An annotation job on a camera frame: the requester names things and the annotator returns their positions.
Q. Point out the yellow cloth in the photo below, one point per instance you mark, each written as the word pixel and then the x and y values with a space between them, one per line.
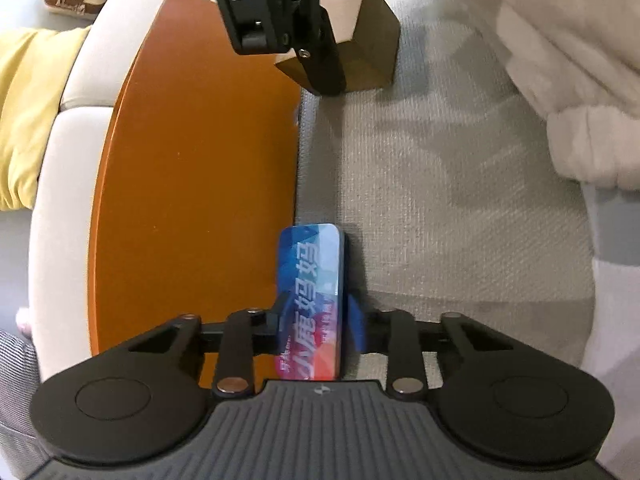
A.
pixel 25 110

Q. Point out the blue printed tin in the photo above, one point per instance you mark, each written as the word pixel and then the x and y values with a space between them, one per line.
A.
pixel 310 280

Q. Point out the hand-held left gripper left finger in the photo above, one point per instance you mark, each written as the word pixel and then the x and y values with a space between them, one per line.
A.
pixel 265 327

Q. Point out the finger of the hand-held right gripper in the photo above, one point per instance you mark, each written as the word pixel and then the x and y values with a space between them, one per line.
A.
pixel 325 60

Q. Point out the brown cardboard box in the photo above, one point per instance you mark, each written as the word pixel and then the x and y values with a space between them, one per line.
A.
pixel 372 35

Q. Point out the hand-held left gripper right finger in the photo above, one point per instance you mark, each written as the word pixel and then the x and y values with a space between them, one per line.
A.
pixel 356 330

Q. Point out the person's cream fleece clothing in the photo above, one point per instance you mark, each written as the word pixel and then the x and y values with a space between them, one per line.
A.
pixel 550 60

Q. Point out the orange cardboard box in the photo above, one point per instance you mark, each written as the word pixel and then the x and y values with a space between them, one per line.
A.
pixel 200 160

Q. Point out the houndstooth pillow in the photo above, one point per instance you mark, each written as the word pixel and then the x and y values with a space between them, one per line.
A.
pixel 15 400

